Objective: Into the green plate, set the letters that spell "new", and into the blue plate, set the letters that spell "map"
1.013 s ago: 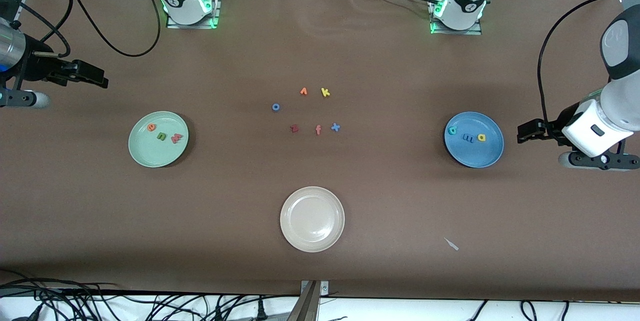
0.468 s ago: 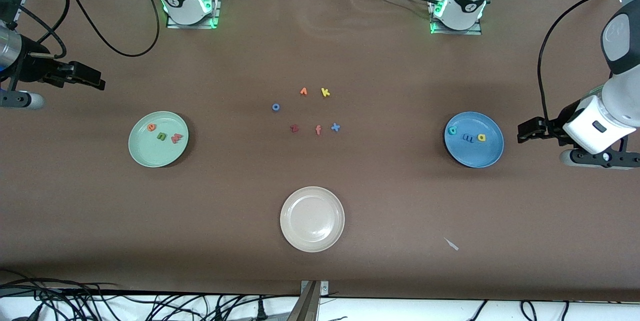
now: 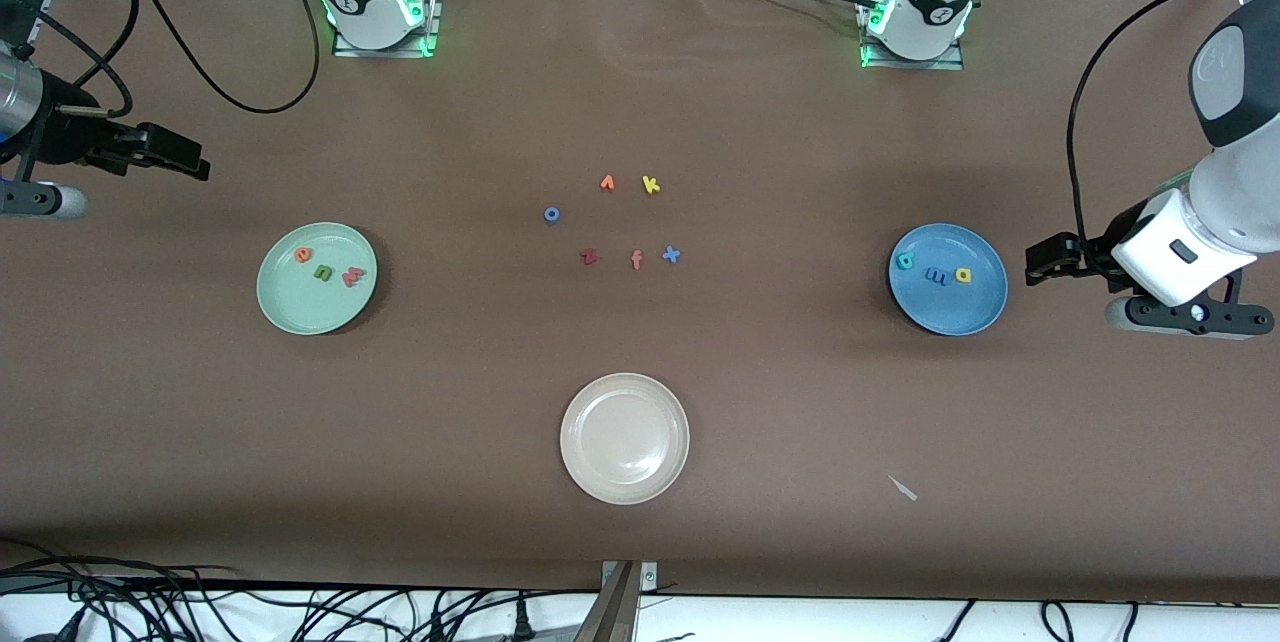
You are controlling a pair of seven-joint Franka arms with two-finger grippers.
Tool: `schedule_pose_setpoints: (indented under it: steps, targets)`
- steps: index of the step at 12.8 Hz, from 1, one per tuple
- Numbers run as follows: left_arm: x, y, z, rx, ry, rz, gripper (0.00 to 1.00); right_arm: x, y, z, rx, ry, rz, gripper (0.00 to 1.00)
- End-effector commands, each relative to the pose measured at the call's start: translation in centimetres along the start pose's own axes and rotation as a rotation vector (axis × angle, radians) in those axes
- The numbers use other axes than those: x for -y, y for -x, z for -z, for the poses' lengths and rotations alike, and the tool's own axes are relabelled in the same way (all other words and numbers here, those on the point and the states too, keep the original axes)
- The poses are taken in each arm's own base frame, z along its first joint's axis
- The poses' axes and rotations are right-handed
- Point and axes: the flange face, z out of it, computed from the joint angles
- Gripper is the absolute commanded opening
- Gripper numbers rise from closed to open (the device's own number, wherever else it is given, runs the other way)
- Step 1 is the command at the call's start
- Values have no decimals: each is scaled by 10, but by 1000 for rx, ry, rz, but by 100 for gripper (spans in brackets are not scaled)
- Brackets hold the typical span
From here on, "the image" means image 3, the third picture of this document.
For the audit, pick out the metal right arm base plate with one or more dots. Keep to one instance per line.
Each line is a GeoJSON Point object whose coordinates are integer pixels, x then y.
{"type": "Point", "coordinates": [430, 12]}

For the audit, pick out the blue foam letter m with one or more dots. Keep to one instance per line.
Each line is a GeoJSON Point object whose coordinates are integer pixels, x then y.
{"type": "Point", "coordinates": [938, 276]}

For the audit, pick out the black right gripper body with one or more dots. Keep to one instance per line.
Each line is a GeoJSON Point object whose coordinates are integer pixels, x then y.
{"type": "Point", "coordinates": [68, 135]}

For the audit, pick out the blue foam letter x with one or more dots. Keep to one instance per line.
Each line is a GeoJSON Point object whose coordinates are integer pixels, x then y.
{"type": "Point", "coordinates": [671, 255]}

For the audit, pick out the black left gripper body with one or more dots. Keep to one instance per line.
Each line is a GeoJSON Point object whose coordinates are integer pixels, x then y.
{"type": "Point", "coordinates": [1098, 248]}

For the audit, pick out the pink foam letter m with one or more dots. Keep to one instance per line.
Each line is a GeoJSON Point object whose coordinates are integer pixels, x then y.
{"type": "Point", "coordinates": [354, 277]}

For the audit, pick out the beige plate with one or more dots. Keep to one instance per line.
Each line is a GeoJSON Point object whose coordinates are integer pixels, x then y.
{"type": "Point", "coordinates": [625, 439]}

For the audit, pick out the metal table edge bracket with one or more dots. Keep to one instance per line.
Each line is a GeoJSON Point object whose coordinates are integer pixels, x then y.
{"type": "Point", "coordinates": [620, 612]}

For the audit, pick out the brown paper table cover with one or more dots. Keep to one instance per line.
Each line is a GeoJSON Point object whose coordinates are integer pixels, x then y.
{"type": "Point", "coordinates": [640, 102]}

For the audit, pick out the blue plate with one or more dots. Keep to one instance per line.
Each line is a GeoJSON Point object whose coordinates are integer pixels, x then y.
{"type": "Point", "coordinates": [948, 307]}

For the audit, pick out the black power plug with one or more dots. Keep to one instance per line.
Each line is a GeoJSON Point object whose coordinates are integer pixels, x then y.
{"type": "Point", "coordinates": [520, 622]}

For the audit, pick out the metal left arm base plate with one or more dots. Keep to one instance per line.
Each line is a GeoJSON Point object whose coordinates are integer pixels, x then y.
{"type": "Point", "coordinates": [900, 66]}

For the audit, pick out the green plate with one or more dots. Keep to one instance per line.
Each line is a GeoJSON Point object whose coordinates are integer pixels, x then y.
{"type": "Point", "coordinates": [317, 307]}

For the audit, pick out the white paper scrap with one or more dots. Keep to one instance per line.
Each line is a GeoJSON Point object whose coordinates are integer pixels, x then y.
{"type": "Point", "coordinates": [903, 489]}

